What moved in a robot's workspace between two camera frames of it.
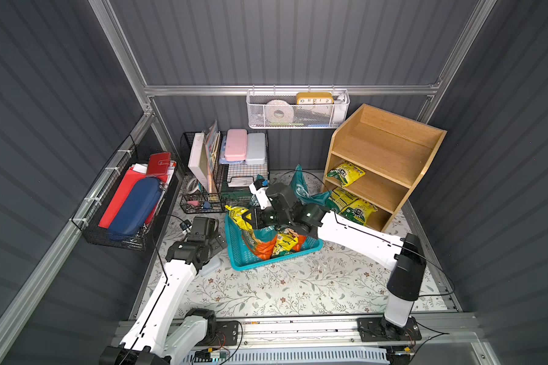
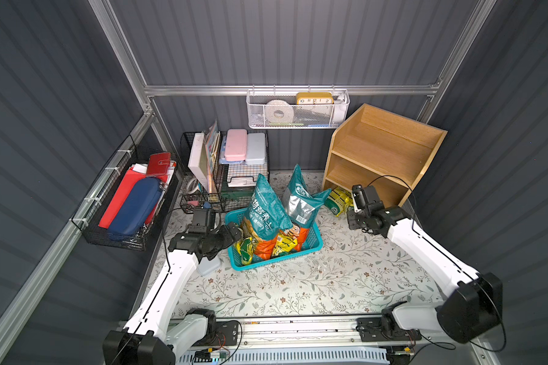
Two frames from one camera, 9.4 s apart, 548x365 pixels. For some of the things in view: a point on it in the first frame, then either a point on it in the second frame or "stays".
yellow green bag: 347,173 to 286,241
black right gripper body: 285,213 to 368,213
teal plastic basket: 244,259 stays
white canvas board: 197,163 stays
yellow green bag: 236,214 to 245,249
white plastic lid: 214,265 stays
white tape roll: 275,105 stays
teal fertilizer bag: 300,187 stays
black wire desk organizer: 219,167 stays
